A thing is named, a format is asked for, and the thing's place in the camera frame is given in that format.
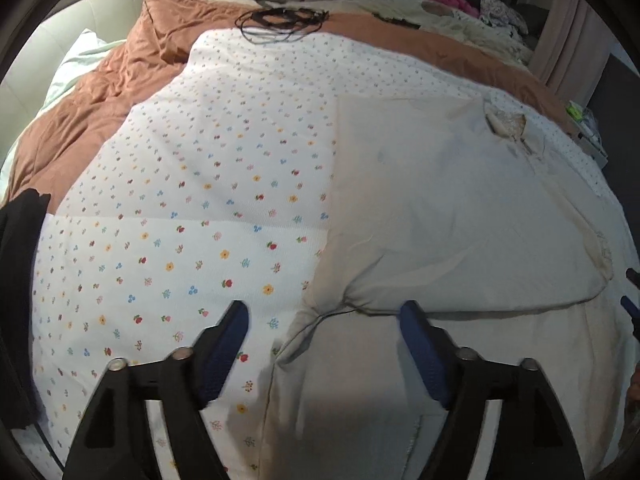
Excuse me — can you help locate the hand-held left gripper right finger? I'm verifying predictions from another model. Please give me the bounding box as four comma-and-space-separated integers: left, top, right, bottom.
399, 300, 587, 480

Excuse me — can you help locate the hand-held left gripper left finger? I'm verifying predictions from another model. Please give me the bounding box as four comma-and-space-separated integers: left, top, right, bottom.
61, 300, 250, 480

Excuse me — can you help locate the large beige garment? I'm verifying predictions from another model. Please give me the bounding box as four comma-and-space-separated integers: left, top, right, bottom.
260, 91, 632, 480

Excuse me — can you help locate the cream nightstand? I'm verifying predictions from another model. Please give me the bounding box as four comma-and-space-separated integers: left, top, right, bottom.
575, 120, 608, 166

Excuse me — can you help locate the white floral blanket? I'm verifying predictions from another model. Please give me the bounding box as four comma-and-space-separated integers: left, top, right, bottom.
30, 27, 626, 480

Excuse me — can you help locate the black cloth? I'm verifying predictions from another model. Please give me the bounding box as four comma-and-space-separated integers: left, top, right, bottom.
0, 189, 51, 431

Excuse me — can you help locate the orange-brown duvet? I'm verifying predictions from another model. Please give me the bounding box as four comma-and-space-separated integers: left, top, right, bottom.
7, 0, 576, 206

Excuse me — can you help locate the white floral cloth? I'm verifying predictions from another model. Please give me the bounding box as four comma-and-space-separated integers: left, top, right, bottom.
440, 0, 528, 36

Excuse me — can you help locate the beige printed blanket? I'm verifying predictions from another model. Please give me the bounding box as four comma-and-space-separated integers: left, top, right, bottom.
345, 0, 536, 66

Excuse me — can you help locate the light green pillow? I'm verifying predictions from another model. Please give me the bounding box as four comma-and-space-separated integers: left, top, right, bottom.
42, 29, 126, 111

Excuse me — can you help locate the beige upholstered headboard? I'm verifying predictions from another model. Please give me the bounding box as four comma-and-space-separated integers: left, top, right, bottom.
0, 0, 151, 161

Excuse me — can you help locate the black cable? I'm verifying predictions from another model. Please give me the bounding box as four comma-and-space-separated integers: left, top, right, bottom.
235, 4, 331, 43

